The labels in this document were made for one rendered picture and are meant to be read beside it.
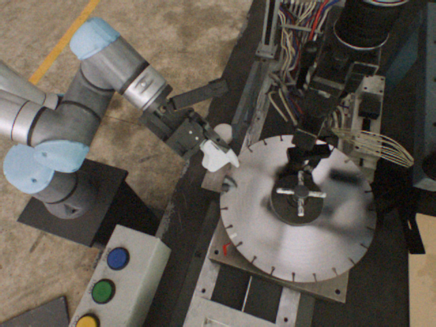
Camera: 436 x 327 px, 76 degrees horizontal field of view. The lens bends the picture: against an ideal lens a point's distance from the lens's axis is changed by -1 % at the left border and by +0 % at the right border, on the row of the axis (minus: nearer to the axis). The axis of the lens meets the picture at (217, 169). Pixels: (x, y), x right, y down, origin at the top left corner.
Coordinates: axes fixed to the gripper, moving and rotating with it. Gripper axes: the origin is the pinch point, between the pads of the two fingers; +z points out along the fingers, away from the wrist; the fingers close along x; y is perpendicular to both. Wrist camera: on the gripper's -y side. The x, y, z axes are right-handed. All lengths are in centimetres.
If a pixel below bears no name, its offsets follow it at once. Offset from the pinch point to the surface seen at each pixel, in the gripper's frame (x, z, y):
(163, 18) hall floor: -200, -50, -70
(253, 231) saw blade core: 4.0, 11.8, 8.9
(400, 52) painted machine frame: -12, 22, -57
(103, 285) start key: -4.0, -2.4, 38.0
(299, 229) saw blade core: 7.1, 18.0, 2.4
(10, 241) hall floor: -120, -21, 104
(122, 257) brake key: -6.1, -2.6, 32.0
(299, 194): 7.6, 12.0, -2.7
